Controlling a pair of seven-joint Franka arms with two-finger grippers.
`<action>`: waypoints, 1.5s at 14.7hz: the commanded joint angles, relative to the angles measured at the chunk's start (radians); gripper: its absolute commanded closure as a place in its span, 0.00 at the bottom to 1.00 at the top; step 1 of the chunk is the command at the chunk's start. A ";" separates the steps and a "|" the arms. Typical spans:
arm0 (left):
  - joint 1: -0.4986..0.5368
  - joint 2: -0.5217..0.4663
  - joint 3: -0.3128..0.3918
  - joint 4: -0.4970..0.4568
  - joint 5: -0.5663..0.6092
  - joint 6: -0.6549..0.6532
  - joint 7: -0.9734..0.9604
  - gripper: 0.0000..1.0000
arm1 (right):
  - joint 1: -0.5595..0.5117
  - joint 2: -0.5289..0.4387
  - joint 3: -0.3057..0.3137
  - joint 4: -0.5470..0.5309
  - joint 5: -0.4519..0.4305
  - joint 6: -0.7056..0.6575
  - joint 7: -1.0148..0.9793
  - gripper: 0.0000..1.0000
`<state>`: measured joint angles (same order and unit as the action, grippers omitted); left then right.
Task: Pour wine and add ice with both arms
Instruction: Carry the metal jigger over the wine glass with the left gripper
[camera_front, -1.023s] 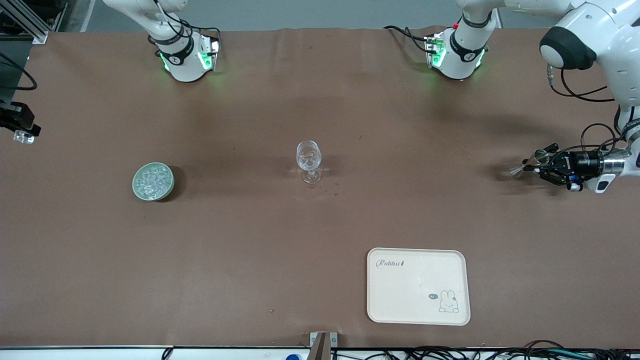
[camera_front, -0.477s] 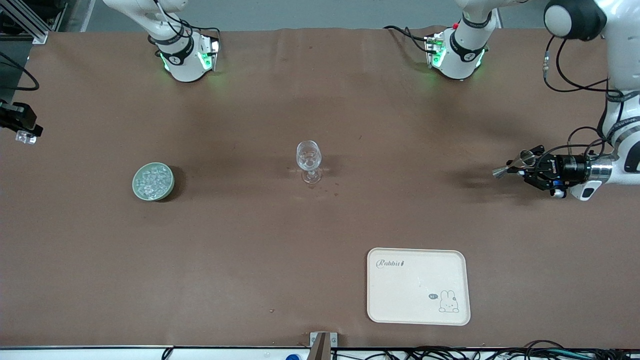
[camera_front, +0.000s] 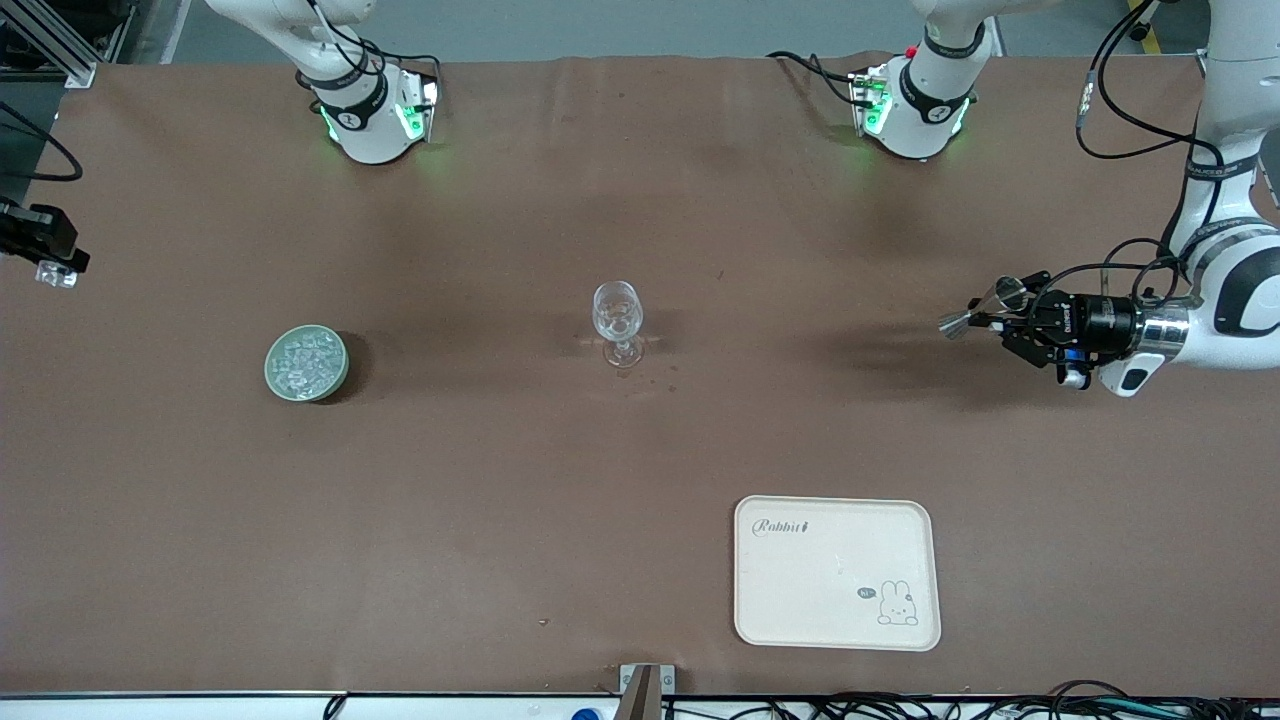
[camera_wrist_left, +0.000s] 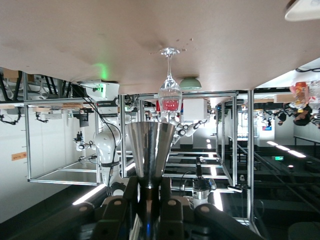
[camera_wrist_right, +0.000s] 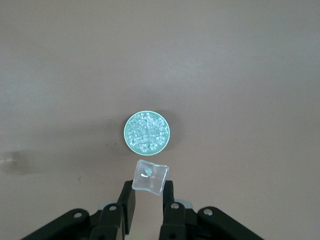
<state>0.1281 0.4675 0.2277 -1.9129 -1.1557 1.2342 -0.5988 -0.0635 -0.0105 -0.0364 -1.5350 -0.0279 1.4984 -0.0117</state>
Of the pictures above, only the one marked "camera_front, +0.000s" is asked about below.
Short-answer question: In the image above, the metal jigger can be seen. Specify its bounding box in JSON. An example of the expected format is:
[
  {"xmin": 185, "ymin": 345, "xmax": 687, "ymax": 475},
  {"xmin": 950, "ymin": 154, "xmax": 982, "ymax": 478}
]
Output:
[{"xmin": 937, "ymin": 277, "xmax": 1030, "ymax": 342}]

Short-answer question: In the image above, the pile of ice cubes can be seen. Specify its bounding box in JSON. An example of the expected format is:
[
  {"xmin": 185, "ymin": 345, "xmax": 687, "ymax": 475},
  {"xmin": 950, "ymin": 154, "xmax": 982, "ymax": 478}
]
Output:
[{"xmin": 272, "ymin": 330, "xmax": 344, "ymax": 397}]

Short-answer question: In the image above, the clear wine glass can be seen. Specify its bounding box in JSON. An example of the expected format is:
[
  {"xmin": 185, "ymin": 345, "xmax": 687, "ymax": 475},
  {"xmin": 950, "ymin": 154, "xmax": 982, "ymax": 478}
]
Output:
[{"xmin": 592, "ymin": 281, "xmax": 646, "ymax": 369}]

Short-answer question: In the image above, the green round bowl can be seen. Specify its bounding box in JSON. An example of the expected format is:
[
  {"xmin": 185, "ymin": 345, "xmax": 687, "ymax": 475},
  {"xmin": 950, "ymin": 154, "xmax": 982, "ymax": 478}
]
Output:
[{"xmin": 264, "ymin": 324, "xmax": 350, "ymax": 404}]

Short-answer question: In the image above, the cream tray with rabbit print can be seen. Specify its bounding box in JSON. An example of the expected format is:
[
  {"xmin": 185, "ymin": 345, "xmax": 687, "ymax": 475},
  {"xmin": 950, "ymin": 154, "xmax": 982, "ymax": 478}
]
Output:
[{"xmin": 733, "ymin": 495, "xmax": 942, "ymax": 653}]

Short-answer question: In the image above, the brown table cover sheet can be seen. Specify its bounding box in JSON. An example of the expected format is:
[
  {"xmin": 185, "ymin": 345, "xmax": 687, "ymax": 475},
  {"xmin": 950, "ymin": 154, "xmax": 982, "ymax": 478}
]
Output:
[{"xmin": 0, "ymin": 50, "xmax": 1280, "ymax": 698}]

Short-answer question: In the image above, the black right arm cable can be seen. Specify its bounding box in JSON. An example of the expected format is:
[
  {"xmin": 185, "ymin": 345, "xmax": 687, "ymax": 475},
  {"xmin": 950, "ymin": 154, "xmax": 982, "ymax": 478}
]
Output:
[{"xmin": 0, "ymin": 100, "xmax": 83, "ymax": 184}]

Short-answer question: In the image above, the aluminium frame profile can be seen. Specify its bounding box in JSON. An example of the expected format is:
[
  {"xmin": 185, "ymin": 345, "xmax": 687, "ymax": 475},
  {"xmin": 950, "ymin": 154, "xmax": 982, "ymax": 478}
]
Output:
[{"xmin": 0, "ymin": 0, "xmax": 137, "ymax": 89}]

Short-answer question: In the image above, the black base power cable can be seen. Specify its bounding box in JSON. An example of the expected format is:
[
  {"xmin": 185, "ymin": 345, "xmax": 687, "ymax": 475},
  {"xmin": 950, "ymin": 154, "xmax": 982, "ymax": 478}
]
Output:
[{"xmin": 767, "ymin": 50, "xmax": 863, "ymax": 109}]

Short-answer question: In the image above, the tangle of black cables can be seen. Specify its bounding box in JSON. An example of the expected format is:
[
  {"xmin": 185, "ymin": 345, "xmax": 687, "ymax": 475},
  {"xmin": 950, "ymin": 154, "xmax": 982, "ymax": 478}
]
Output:
[{"xmin": 664, "ymin": 680, "xmax": 1280, "ymax": 720}]

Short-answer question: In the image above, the small metal bracket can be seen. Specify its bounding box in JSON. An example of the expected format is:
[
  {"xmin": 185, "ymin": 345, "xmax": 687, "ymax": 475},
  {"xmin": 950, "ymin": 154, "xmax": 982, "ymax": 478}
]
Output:
[{"xmin": 618, "ymin": 663, "xmax": 677, "ymax": 697}]

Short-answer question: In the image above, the brown wedge post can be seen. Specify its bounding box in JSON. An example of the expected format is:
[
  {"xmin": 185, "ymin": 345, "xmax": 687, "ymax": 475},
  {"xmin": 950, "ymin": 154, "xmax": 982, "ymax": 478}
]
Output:
[{"xmin": 620, "ymin": 665, "xmax": 663, "ymax": 720}]

